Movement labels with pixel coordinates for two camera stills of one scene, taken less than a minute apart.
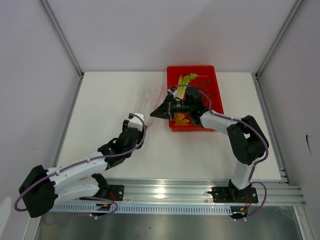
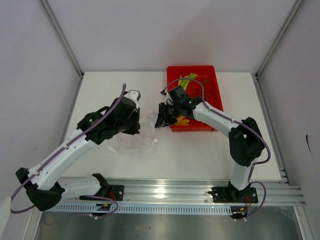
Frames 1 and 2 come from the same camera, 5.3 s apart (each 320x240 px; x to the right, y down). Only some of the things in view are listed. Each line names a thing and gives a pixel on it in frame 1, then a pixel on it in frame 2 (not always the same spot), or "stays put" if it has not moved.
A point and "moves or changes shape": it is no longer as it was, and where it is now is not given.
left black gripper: [141, 134] → [134, 129]
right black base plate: [234, 195] stays put
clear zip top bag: [150, 91] moves or changes shape
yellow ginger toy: [179, 120] stays put
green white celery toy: [183, 82] stays put
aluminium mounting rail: [271, 192] stays put
